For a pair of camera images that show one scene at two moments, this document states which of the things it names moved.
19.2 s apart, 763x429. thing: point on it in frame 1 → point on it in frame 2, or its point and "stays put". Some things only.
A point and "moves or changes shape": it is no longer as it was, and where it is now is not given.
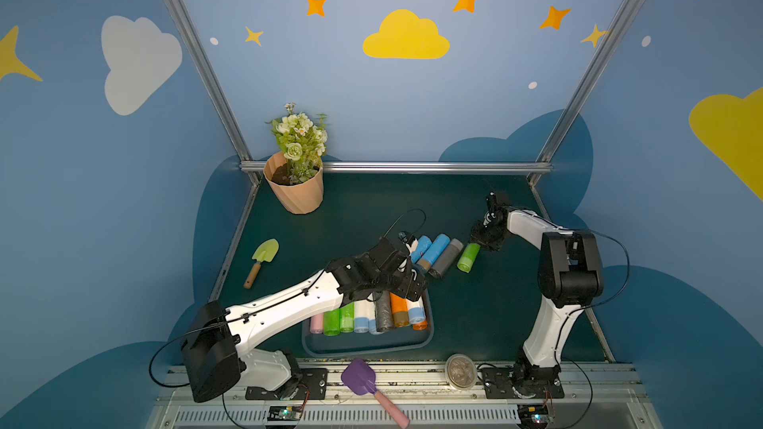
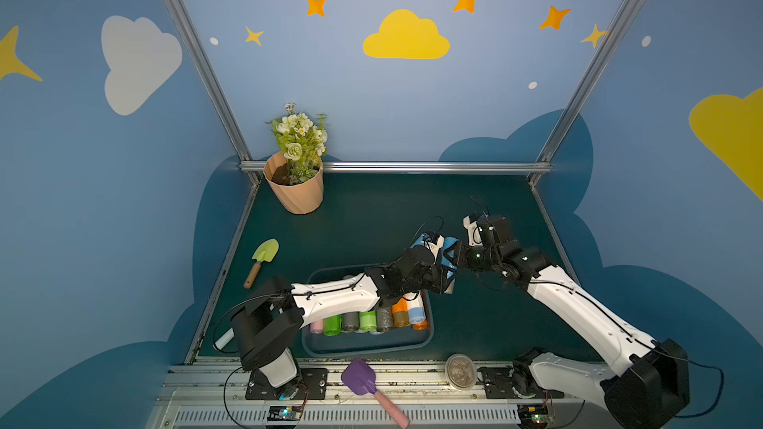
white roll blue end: (416, 311) stays put
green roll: (468, 257) moves or changes shape
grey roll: (383, 312) stays put
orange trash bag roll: (399, 311) stays put
